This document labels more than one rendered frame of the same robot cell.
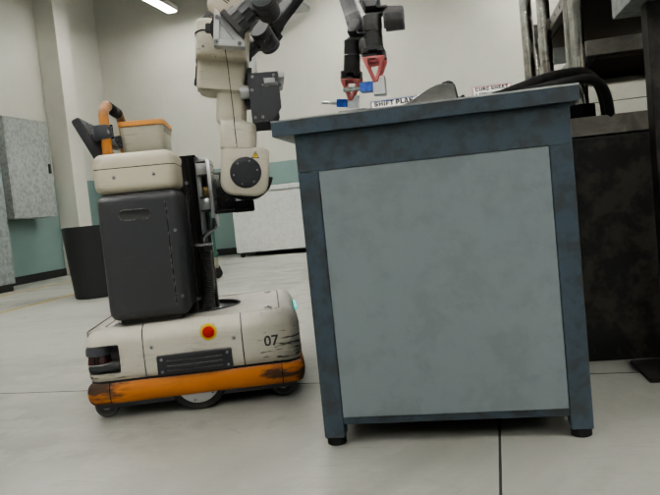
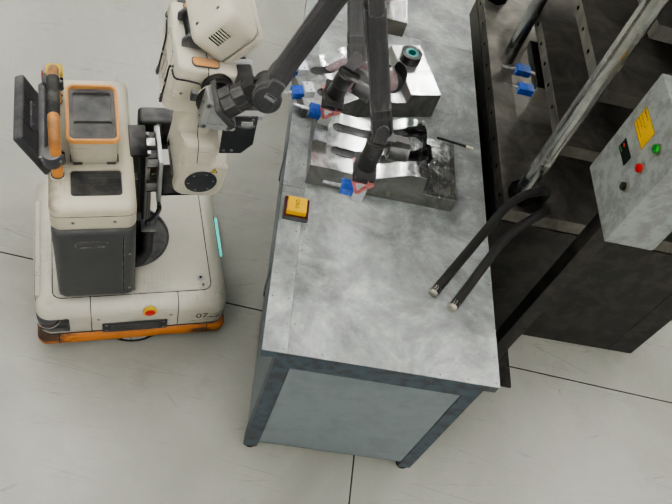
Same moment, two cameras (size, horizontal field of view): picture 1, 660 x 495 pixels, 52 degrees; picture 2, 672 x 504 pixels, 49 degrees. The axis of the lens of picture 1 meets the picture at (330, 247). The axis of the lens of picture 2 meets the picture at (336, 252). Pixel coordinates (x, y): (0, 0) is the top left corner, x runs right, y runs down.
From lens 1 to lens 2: 2.18 m
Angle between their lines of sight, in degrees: 53
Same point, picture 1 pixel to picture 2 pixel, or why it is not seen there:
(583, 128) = (515, 217)
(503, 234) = (405, 413)
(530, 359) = (390, 447)
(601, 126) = not seen: hidden behind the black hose
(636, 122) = (556, 226)
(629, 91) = not seen: hidden behind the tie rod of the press
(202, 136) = not seen: outside the picture
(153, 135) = (108, 150)
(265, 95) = (239, 134)
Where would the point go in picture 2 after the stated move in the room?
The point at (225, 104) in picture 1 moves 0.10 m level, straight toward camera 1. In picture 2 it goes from (190, 121) to (196, 146)
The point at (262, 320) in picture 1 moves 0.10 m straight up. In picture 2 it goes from (197, 305) to (200, 291)
